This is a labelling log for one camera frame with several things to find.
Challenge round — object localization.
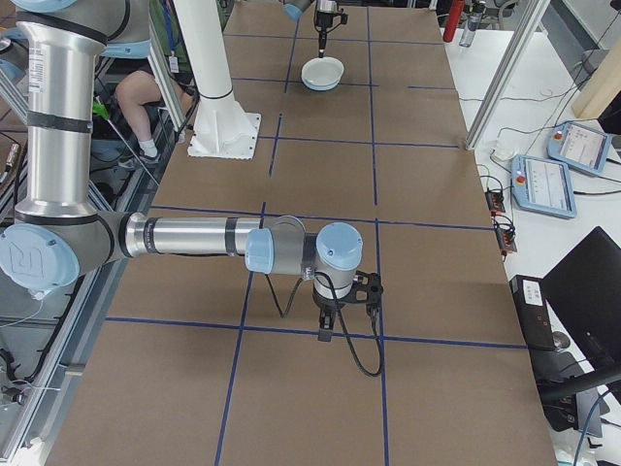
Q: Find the blue cable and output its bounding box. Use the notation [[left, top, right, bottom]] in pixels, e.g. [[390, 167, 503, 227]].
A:
[[573, 387, 613, 466]]

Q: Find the black monitor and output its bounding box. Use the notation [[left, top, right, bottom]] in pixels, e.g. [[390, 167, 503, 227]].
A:
[[539, 225, 621, 376]]

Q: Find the metal bar frame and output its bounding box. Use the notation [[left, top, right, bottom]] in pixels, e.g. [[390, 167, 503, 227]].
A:
[[0, 28, 200, 466]]

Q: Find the white plate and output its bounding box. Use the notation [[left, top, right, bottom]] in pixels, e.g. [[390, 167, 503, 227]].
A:
[[301, 56, 346, 87]]

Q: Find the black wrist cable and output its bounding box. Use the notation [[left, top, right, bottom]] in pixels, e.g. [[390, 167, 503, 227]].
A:
[[312, 271, 385, 379]]

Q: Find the light wooden board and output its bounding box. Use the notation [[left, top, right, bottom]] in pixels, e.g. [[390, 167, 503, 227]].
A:
[[571, 45, 621, 121]]

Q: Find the black box computer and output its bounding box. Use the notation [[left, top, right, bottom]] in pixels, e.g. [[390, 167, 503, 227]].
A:
[[507, 274, 572, 353]]

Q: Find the white post with base plate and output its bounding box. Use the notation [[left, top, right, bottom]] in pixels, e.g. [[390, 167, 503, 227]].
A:
[[172, 0, 262, 161]]

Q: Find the white power adapter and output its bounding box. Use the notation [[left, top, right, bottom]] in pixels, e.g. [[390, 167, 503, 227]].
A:
[[489, 139, 516, 162]]

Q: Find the red bottle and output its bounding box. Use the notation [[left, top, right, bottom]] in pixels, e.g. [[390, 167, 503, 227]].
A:
[[441, 0, 466, 43]]

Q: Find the aluminium profile post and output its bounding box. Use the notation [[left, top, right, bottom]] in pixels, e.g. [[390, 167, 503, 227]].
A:
[[464, 0, 560, 152]]

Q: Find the small orange black adapter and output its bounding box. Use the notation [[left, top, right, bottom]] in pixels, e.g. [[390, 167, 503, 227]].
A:
[[493, 226, 519, 259], [484, 187, 507, 216]]

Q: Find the clear bottle black cap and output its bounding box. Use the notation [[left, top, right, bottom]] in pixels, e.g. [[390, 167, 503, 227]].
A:
[[458, 0, 487, 48]]

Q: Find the black forearm loop cable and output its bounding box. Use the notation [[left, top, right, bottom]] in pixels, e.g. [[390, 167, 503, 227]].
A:
[[263, 274, 305, 320]]

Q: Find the blue grey teach pendant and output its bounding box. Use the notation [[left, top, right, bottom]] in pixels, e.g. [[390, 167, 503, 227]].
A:
[[546, 120, 614, 178], [510, 153, 579, 220]]

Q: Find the seated person green shirt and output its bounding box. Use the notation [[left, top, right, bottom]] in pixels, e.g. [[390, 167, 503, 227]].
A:
[[114, 0, 230, 165]]

